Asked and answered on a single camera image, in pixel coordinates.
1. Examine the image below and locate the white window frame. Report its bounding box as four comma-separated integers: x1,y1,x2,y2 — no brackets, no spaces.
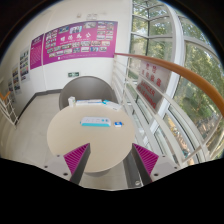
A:
128,0,224,161

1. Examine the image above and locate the long white flat box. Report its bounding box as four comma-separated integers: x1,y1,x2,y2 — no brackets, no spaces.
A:
75,98,104,107

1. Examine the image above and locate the small white box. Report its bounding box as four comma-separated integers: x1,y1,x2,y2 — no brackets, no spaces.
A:
67,96,77,108

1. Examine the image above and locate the white stair railing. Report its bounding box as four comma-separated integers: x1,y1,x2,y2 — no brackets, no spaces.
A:
0,90,19,128

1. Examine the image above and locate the large magenta photo poster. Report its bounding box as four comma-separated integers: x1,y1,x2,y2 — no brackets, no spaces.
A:
42,20,119,66

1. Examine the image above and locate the white wall junction box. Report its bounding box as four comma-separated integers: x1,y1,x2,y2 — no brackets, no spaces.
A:
86,12,99,20

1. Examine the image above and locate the white metal railing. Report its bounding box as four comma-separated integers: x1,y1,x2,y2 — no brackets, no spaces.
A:
111,54,215,168

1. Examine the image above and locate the grey round-backed chair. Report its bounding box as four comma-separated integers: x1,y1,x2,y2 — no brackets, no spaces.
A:
58,75,115,111

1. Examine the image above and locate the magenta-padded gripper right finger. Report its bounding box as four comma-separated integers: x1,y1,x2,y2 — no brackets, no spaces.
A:
131,142,182,187

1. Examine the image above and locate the white photo display board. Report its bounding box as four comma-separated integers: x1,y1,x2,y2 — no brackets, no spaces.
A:
18,46,31,83
11,64,22,95

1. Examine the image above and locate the clear red-lettered warning sign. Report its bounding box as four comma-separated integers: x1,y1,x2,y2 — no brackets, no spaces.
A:
135,59,173,112

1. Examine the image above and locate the narrow magenta text poster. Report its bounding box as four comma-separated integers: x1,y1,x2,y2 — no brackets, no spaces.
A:
29,33,45,71

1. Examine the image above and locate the white and teal power strip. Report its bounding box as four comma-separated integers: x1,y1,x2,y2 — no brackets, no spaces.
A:
79,116,112,128

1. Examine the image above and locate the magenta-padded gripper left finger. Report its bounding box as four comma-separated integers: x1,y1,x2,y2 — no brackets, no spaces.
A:
43,142,92,186

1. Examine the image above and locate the wooden handrail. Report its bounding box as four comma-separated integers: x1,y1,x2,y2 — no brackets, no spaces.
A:
113,51,224,118

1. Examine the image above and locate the white and blue box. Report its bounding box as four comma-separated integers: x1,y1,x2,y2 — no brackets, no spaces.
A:
102,99,123,112

